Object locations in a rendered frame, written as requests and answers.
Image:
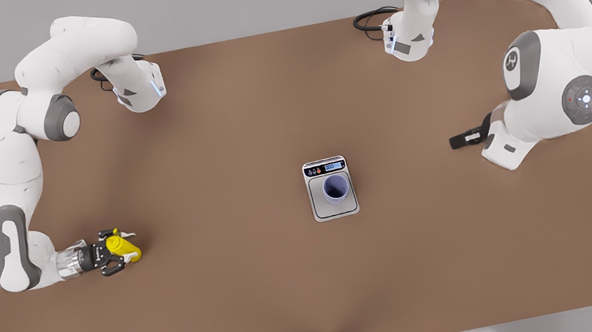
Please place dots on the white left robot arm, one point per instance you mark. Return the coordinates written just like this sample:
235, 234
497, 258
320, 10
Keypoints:
541, 16

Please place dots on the yellow sauce bottle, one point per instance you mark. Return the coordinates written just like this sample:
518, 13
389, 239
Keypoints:
126, 248

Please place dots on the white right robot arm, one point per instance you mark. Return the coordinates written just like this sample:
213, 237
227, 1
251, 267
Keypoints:
14, 171

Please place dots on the lavender cup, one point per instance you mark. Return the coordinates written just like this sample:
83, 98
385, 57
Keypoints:
336, 189

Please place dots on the silver kitchen scale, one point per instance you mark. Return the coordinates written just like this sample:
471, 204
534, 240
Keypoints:
334, 209

